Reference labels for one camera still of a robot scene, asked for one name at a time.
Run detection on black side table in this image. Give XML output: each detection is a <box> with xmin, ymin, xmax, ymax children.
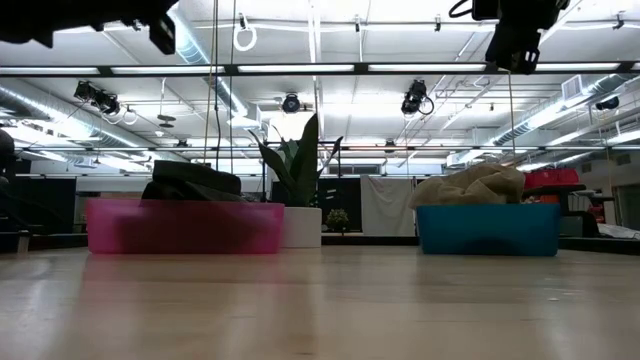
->
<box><xmin>521</xmin><ymin>183</ymin><xmax>604</xmax><ymax>239</ymax></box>

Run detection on black ceiling spot camera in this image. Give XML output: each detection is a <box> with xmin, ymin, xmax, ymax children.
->
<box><xmin>400</xmin><ymin>78</ymin><xmax>435</xmax><ymax>116</ymax></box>
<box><xmin>73</xmin><ymin>80</ymin><xmax>122</xmax><ymax>117</ymax></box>
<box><xmin>281</xmin><ymin>92</ymin><xmax>302</xmax><ymax>115</ymax></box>

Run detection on hanging black cable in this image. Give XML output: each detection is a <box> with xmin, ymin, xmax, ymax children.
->
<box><xmin>212</xmin><ymin>0</ymin><xmax>223</xmax><ymax>171</ymax></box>

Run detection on black rig frame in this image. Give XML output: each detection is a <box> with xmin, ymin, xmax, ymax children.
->
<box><xmin>0</xmin><ymin>62</ymin><xmax>640</xmax><ymax>79</ymax></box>

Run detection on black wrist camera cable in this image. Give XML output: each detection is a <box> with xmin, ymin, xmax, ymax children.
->
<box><xmin>448</xmin><ymin>0</ymin><xmax>475</xmax><ymax>20</ymax></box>

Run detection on pink plastic bin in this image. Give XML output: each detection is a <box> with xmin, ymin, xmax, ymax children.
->
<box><xmin>84</xmin><ymin>197</ymin><xmax>286</xmax><ymax>256</ymax></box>

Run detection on small green plant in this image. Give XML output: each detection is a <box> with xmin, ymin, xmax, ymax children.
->
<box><xmin>324</xmin><ymin>208</ymin><xmax>351</xmax><ymax>234</ymax></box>

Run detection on snake plant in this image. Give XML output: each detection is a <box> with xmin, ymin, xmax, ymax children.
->
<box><xmin>248</xmin><ymin>113</ymin><xmax>345</xmax><ymax>209</ymax></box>

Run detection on white cable ring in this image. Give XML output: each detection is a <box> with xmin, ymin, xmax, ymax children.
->
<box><xmin>233</xmin><ymin>12</ymin><xmax>258</xmax><ymax>53</ymax></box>

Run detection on dark grey cap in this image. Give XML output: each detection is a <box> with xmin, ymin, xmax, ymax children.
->
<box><xmin>140</xmin><ymin>179</ymin><xmax>247</xmax><ymax>204</ymax></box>
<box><xmin>151</xmin><ymin>159</ymin><xmax>243</xmax><ymax>197</ymax></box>

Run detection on black far frame beam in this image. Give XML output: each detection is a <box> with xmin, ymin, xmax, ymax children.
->
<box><xmin>14</xmin><ymin>144</ymin><xmax>640</xmax><ymax>153</ymax></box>

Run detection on red storage crates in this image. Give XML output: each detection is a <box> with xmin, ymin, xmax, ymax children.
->
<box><xmin>523</xmin><ymin>168</ymin><xmax>581</xmax><ymax>204</ymax></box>

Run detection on blue plastic bin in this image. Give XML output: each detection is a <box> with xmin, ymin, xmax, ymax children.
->
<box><xmin>415</xmin><ymin>202</ymin><xmax>562</xmax><ymax>258</ymax></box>

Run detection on white plant pot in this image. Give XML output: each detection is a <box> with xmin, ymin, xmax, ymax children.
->
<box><xmin>281</xmin><ymin>205</ymin><xmax>324</xmax><ymax>250</ymax></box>

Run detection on white hanging cloth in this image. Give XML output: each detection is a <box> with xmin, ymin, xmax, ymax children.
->
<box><xmin>359</xmin><ymin>174</ymin><xmax>418</xmax><ymax>237</ymax></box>

